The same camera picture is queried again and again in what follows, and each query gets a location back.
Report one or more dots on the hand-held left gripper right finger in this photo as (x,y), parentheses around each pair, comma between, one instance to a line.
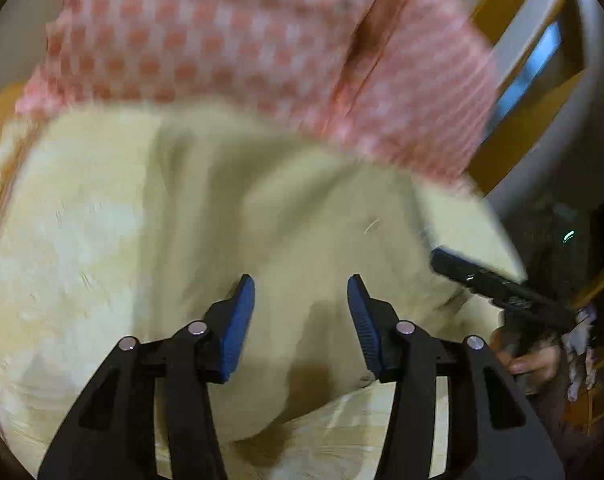
(363,327)

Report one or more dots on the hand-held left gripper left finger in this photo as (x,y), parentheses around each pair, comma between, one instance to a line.
(238,327)

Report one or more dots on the person's right hand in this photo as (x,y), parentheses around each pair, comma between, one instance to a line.
(532,360)

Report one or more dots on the cream patterned bed sheet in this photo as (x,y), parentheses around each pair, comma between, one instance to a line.
(352,435)

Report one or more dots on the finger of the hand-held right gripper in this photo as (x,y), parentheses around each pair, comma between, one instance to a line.
(487,280)

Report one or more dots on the yellow wooden furniture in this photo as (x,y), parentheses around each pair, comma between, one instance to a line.
(599,400)

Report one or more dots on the pink checkered blanket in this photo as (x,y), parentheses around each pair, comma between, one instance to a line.
(222,35)

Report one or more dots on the cream pants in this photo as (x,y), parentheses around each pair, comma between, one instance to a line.
(262,220)

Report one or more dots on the yellow wooden frame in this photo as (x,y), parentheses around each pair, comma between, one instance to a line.
(524,125)

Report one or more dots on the white crumpled cloth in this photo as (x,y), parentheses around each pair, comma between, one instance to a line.
(579,355)

